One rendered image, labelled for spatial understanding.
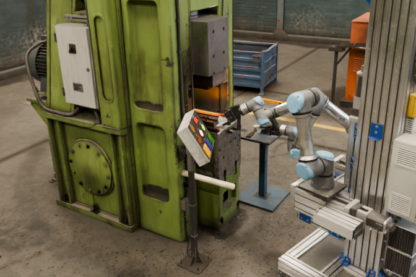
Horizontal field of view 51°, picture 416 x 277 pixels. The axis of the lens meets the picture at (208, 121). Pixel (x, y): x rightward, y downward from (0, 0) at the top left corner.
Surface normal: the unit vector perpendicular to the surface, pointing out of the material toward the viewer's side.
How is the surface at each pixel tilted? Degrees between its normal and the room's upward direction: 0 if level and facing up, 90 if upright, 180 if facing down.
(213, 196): 89
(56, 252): 0
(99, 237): 0
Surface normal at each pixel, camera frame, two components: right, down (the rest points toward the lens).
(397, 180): -0.73, 0.27
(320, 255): -0.03, -0.93
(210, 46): 0.85, 0.17
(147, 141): -0.52, 0.33
